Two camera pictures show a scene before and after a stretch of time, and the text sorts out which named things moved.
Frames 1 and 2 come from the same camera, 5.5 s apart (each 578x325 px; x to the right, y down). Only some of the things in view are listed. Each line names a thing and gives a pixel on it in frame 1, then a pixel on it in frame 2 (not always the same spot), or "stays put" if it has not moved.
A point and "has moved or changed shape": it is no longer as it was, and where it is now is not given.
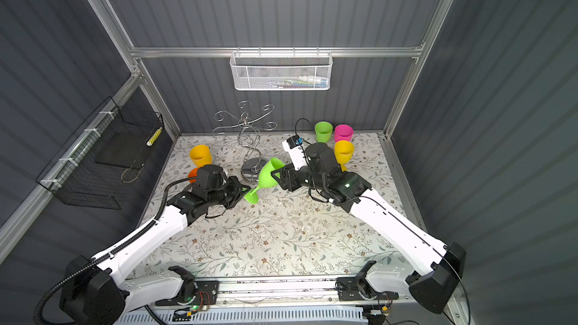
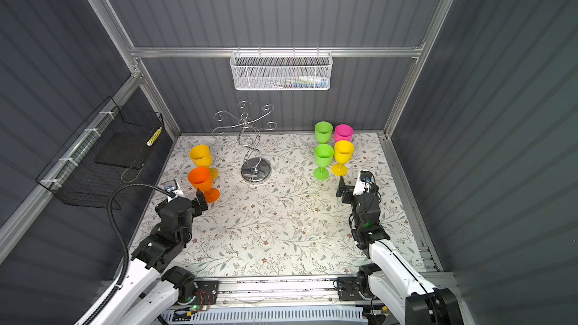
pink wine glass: (343, 132) stays put
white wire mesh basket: (281, 71) stays put
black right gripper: (287, 174) -> (349, 193)
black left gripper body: (223, 195) -> (161, 210)
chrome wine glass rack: (249, 131) stays put
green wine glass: (266, 179) has moved or changed shape
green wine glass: (323, 132) stays put
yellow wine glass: (343, 152) stays put
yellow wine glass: (201, 155) stays put
